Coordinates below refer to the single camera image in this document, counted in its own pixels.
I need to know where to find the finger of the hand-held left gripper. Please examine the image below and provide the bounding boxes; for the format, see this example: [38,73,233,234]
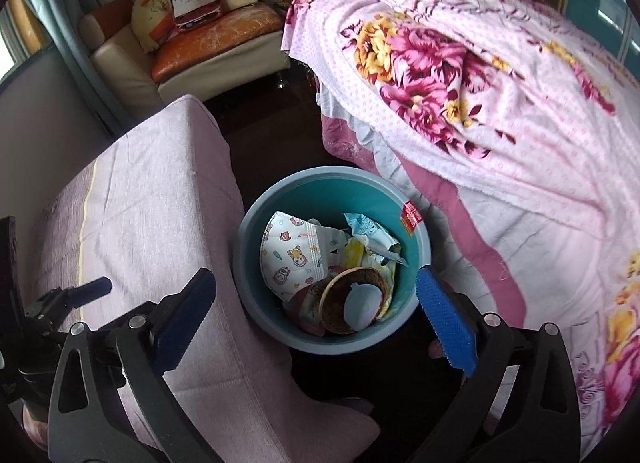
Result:
[50,277,113,311]

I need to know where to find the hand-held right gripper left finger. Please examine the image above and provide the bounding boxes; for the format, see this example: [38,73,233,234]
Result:
[47,267,218,463]

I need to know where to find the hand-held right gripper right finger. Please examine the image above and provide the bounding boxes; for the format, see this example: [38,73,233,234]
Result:
[414,267,583,463]

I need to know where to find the white round lid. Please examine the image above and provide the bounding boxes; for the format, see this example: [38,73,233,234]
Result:
[344,282,385,331]

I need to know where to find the pale blue wrapper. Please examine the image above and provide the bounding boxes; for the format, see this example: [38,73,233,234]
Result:
[344,212,408,269]

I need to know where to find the brown paper bowl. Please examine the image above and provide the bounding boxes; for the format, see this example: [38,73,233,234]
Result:
[319,267,390,335]

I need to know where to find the yellow cake wrapper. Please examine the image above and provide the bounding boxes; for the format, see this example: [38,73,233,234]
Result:
[342,237,398,321]

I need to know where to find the cartoon print face mask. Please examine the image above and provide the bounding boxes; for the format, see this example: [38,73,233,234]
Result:
[259,210,333,301]

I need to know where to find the teal trash bin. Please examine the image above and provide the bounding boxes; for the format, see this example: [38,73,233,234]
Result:
[232,166,432,356]

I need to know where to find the cream sofa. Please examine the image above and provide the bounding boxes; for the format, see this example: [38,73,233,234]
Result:
[79,0,291,111]

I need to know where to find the grey-blue curtain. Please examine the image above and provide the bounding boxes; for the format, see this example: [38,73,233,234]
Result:
[22,0,118,136]

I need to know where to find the pink floral blanket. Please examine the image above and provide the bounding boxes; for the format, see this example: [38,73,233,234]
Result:
[280,0,640,264]

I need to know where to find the orange back cushion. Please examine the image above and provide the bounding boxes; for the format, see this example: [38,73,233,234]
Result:
[92,0,135,36]

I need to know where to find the orange seat cushion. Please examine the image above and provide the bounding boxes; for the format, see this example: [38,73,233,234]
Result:
[150,5,285,84]

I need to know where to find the yellow pillow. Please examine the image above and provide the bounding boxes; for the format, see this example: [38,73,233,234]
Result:
[131,0,176,54]

